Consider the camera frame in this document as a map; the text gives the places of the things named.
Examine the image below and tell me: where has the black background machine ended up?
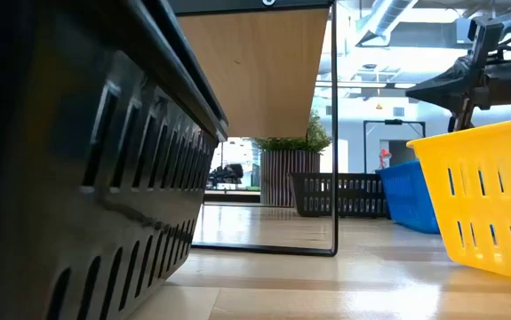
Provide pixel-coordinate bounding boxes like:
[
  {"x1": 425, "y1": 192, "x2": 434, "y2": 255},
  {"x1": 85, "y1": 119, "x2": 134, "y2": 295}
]
[{"x1": 208, "y1": 163, "x2": 245, "y2": 188}]

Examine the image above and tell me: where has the yellow slotted plastic basket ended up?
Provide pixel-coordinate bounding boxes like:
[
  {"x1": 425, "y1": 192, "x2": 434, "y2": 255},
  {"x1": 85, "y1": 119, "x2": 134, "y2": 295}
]
[{"x1": 405, "y1": 114, "x2": 511, "y2": 285}]

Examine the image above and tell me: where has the small red object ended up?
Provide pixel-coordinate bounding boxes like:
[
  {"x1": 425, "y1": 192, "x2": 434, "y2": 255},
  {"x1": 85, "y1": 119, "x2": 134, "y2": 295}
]
[{"x1": 377, "y1": 148, "x2": 393, "y2": 170}]

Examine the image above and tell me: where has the black aluminium table frame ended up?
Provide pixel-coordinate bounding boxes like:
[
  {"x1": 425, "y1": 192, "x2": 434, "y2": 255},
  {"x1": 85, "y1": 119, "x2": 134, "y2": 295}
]
[{"x1": 204, "y1": 189, "x2": 263, "y2": 205}]

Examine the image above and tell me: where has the wooden shelf with black frame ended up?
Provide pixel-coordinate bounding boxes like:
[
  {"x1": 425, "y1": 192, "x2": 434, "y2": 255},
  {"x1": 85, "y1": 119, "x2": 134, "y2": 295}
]
[{"x1": 165, "y1": 0, "x2": 340, "y2": 258}]

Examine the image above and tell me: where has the green plant in striped pot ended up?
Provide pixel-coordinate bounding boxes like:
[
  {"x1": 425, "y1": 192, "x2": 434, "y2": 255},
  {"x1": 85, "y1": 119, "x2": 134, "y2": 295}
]
[{"x1": 252, "y1": 108, "x2": 332, "y2": 208}]

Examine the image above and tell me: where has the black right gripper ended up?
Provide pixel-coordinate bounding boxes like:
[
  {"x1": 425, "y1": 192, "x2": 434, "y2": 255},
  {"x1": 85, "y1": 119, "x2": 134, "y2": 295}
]
[{"x1": 405, "y1": 16, "x2": 511, "y2": 133}]

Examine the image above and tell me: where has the black metal gantry frame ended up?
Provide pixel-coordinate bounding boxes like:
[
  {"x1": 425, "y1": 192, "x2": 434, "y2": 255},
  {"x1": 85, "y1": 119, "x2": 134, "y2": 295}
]
[{"x1": 363, "y1": 118, "x2": 427, "y2": 174}]

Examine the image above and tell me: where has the silver ceiling duct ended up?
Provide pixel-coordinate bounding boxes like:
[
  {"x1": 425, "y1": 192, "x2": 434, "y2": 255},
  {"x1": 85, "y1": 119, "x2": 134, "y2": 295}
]
[{"x1": 355, "y1": 0, "x2": 420, "y2": 48}]

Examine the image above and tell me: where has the blue slotted plastic basket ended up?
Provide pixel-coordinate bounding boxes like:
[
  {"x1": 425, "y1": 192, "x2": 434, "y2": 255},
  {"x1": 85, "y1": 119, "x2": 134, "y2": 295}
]
[{"x1": 375, "y1": 159, "x2": 442, "y2": 236}]

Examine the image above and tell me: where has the black slotted plastic basket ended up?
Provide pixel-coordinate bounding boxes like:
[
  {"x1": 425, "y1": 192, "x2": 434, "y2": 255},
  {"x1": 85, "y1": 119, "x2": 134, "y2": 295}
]
[
  {"x1": 0, "y1": 0, "x2": 229, "y2": 320},
  {"x1": 288, "y1": 172, "x2": 392, "y2": 219}
]

